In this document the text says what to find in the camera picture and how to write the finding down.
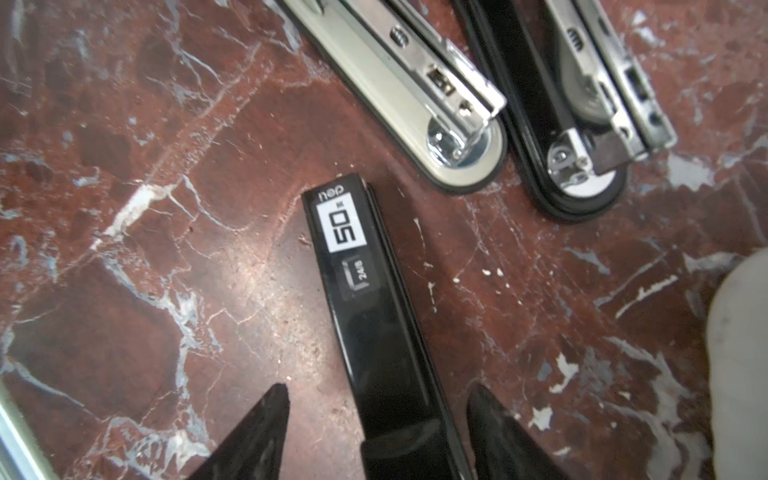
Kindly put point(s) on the aluminium front rail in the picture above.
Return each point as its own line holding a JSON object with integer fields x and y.
{"x": 21, "y": 454}

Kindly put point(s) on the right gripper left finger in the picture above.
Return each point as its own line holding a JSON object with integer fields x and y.
{"x": 254, "y": 448}

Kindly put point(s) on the white plastic tray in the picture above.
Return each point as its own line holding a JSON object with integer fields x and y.
{"x": 737, "y": 352}

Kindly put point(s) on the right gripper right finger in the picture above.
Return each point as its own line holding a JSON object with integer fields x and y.
{"x": 502, "y": 447}

